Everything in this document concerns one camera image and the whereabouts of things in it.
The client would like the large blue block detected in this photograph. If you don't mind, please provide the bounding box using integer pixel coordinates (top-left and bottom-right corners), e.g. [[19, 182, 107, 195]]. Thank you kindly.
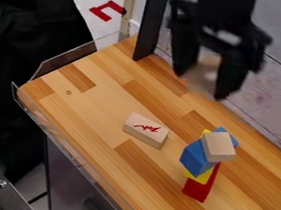
[[176, 135, 222, 181]]

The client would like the black jacket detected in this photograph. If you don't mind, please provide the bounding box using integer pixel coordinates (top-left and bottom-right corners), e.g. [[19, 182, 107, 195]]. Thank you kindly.
[[0, 0, 104, 195]]

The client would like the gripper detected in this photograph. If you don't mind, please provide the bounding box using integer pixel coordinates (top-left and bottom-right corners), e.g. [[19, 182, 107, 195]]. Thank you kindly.
[[153, 0, 279, 109]]

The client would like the wooden post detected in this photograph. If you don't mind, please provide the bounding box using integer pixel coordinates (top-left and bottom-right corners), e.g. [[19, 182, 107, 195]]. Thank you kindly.
[[116, 0, 138, 43]]

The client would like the black upright bar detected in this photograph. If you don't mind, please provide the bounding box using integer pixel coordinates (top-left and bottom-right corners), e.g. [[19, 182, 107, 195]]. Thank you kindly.
[[130, 0, 172, 67]]

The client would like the beige wooden cube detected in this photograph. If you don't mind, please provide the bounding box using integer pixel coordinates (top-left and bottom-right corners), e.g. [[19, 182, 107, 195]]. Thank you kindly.
[[196, 128, 242, 168]]

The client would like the beige block with red mark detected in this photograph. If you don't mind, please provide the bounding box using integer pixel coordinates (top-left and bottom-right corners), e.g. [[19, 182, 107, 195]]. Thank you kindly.
[[119, 110, 174, 152]]

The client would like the red bracket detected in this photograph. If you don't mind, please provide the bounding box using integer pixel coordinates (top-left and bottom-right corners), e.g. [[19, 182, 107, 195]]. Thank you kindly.
[[87, 0, 129, 26]]

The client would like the yellow block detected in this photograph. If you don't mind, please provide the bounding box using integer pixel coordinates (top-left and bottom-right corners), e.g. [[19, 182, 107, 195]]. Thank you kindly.
[[181, 160, 216, 187]]

